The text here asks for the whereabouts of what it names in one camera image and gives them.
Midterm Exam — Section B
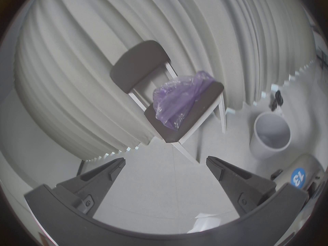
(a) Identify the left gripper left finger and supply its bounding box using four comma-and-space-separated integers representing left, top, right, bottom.
55, 158, 126, 218

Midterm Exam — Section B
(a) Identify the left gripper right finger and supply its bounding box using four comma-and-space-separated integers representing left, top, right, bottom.
206, 156, 277, 218

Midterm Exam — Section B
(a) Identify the black plastic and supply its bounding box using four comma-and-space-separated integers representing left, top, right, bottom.
269, 91, 283, 111

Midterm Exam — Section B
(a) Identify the purple plastic bag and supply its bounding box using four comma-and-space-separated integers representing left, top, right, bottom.
153, 71, 218, 131

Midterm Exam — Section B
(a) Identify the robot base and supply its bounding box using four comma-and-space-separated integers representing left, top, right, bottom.
272, 154, 327, 197

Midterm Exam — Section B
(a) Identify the white trash bin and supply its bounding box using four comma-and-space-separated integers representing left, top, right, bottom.
250, 112, 292, 159

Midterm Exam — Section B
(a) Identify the grey padded white chair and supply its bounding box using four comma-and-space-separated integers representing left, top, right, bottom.
110, 40, 226, 163

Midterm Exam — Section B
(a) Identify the white curtain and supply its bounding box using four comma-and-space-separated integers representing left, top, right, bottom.
143, 0, 318, 115
14, 0, 231, 162

